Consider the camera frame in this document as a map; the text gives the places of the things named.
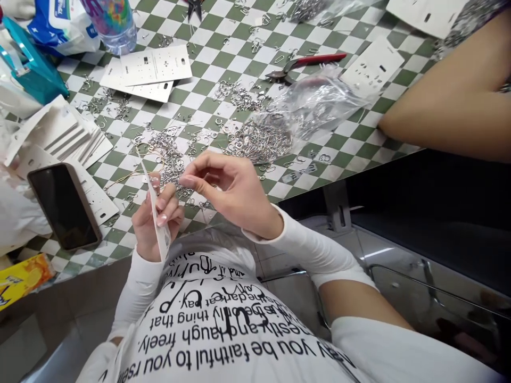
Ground person's left hand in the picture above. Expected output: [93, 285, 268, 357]
[132, 174, 186, 263]

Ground person's right hand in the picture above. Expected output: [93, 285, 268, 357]
[180, 151, 282, 242]

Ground white display card with slot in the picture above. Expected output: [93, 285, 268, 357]
[14, 143, 120, 229]

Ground smartphone in brown case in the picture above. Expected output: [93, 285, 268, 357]
[27, 162, 103, 252]

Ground pile of silver metal findings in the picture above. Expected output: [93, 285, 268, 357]
[213, 78, 276, 119]
[129, 121, 226, 214]
[76, 84, 138, 123]

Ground metal table leg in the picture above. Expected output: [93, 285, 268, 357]
[322, 179, 353, 233]

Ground clear bag of silver findings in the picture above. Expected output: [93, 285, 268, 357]
[233, 65, 379, 165]

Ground stack of white cards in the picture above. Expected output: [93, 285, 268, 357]
[3, 95, 116, 169]

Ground white plastic bag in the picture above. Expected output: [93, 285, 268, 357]
[0, 181, 53, 258]

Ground yellow cardboard box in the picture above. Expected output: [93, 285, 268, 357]
[0, 253, 57, 313]

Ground plain white earring card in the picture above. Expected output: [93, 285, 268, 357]
[98, 57, 176, 104]

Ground green checkered tablecloth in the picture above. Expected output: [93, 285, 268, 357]
[0, 0, 484, 282]

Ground white earring card with studs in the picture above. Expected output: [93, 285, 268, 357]
[119, 44, 193, 88]

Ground white card with silver charms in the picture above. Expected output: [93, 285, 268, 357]
[342, 35, 407, 98]

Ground teal gift bag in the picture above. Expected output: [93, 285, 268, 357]
[0, 15, 71, 107]

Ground black scissors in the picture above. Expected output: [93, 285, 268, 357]
[183, 0, 205, 21]

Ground clear plastic bottle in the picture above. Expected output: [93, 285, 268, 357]
[81, 0, 139, 56]

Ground clear plastic bag of hooks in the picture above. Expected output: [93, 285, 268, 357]
[285, 0, 386, 26]

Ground blue and white tissue packet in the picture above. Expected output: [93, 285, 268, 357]
[31, 0, 101, 57]

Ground pile of white cards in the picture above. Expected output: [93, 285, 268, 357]
[384, 0, 473, 40]

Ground thin gold wire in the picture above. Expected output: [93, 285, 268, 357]
[105, 143, 162, 193]

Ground red handled pliers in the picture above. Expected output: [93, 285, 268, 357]
[265, 52, 348, 86]

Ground metal chair frame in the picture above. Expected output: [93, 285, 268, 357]
[366, 258, 505, 360]

